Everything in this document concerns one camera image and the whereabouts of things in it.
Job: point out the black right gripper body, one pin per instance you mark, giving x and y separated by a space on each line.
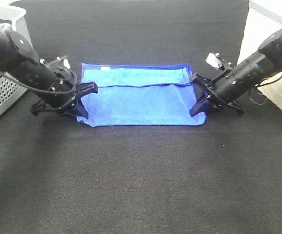
228 86

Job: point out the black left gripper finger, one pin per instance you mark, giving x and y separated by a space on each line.
87 88
81 110

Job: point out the grey perforated laundry basket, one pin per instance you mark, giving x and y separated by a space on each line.
10 92

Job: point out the black table cover cloth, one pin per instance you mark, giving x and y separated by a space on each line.
59 176

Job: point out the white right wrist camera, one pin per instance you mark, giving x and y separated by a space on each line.
214 61

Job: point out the blue microfiber towel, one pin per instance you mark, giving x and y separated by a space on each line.
140 95

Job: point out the grey towel in basket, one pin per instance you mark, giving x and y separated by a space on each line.
5 27

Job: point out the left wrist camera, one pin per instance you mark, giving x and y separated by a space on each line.
61 61

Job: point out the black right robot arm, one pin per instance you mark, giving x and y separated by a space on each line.
263 63

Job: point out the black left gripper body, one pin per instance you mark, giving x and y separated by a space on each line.
62 97

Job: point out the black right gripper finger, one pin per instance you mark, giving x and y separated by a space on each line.
202 105
200 81

